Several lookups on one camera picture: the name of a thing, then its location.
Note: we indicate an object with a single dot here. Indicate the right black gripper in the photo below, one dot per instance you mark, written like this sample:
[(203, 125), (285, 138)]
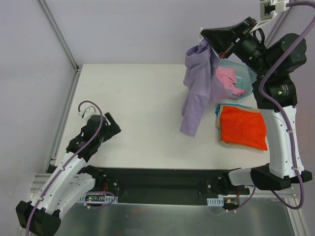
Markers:
[(236, 37)]

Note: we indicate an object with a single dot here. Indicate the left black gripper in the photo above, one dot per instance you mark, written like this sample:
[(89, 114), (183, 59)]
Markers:
[(106, 129)]

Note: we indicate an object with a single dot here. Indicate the purple t shirt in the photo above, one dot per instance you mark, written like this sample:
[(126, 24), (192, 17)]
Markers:
[(204, 86)]

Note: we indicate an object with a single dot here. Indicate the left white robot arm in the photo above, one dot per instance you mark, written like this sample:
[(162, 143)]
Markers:
[(71, 180)]

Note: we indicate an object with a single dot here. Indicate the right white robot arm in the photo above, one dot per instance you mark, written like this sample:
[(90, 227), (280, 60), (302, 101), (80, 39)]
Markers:
[(276, 97)]

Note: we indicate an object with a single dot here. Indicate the pink t shirt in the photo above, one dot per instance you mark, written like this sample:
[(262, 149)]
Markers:
[(227, 77)]

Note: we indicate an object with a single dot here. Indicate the clear blue plastic bin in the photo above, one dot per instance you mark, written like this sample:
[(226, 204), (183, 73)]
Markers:
[(245, 76)]

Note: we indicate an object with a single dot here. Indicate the folded teal t shirt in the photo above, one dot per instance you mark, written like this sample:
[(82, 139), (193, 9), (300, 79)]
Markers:
[(227, 104)]

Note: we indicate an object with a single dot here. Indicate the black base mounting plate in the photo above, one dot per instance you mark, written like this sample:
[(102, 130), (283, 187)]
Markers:
[(186, 187)]

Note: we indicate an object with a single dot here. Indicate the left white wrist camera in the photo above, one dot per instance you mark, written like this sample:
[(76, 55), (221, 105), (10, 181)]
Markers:
[(86, 111)]

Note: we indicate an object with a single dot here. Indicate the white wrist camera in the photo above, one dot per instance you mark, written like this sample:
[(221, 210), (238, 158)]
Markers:
[(86, 111), (269, 10)]

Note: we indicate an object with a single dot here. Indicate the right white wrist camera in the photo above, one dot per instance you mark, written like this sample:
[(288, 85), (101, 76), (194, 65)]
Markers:
[(269, 10)]

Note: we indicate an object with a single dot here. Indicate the right aluminium frame post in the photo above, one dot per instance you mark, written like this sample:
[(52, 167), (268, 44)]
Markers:
[(276, 27)]

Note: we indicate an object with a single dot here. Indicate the aluminium frame post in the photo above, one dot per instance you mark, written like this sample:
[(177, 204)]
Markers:
[(276, 27), (57, 32)]

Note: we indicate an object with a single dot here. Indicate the left aluminium frame post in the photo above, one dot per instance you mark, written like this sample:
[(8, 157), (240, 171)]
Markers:
[(57, 32)]

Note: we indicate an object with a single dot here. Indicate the left white cable duct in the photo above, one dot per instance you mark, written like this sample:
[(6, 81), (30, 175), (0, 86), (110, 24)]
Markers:
[(97, 199)]

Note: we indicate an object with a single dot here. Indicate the white cable duct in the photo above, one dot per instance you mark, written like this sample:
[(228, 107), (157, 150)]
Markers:
[(215, 202), (97, 199)]

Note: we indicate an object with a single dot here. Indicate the right white cable duct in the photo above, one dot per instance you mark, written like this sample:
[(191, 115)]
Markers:
[(215, 202)]

